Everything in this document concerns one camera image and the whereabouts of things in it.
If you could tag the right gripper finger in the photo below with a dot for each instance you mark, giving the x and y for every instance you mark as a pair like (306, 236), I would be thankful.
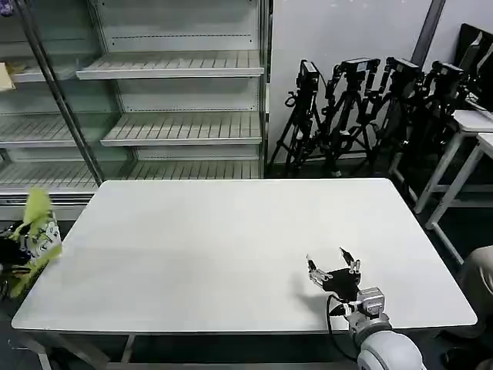
(351, 259)
(314, 271)

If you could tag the beige cardboard box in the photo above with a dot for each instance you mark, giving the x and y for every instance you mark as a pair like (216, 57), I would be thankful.
(7, 77)

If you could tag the empty grey shelf rack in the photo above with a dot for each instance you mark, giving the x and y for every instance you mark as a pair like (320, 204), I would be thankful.
(185, 65)

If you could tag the person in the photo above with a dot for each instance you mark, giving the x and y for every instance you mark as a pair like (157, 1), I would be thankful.
(481, 281)

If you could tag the green t-shirt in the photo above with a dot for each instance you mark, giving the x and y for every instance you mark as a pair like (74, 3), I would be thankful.
(38, 208)

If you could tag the glass-fronted shelf cabinet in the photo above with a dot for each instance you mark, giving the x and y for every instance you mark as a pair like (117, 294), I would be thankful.
(46, 127)

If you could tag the black monitor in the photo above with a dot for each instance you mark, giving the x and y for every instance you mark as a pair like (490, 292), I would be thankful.
(475, 50)

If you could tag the white table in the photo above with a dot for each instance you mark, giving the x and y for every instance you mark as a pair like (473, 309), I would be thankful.
(231, 250)

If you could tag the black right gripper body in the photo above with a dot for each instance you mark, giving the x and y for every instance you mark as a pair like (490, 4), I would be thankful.
(341, 283)

